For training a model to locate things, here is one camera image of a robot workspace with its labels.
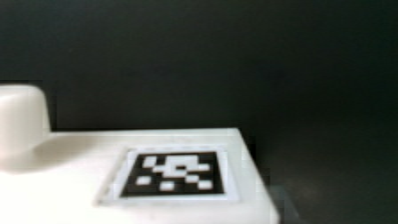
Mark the white front drawer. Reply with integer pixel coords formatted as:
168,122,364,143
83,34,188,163
0,85,280,224

